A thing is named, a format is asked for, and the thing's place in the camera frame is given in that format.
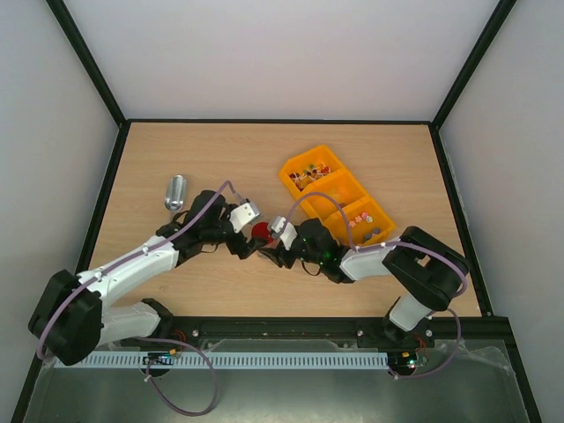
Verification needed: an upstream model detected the black frame post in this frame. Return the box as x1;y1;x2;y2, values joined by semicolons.
46;0;127;127
432;0;517;130

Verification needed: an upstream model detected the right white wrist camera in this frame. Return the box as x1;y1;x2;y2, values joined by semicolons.
268;216;298;251

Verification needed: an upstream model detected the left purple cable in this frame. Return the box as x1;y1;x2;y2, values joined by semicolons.
35;179;248;416

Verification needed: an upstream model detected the left black frame post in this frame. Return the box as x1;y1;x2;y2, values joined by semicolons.
46;0;127;127

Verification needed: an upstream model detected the metal scoop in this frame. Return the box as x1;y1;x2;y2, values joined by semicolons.
164;174;187;220

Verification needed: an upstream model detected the white slotted cable duct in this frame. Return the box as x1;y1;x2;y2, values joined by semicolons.
74;352;389;370

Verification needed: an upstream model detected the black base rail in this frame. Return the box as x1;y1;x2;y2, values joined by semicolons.
152;316;516;352

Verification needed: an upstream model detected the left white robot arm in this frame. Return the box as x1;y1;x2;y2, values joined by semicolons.
28;190;262;366

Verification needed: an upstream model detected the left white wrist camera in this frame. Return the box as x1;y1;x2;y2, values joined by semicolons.
229;201;261;234

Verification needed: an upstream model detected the yellow star candy bin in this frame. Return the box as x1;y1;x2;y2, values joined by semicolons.
323;196;397;247

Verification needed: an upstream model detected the red round lid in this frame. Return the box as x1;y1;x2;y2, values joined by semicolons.
251;221;274;243

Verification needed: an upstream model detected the yellow lollipop bin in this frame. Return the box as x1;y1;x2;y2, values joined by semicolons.
278;145;345;199

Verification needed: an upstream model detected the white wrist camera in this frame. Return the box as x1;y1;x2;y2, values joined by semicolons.
268;216;298;251
229;201;261;234

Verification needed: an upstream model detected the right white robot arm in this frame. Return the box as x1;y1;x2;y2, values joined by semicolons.
259;217;469;345

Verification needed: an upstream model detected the right black frame post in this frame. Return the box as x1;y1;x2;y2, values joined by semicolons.
432;0;517;130

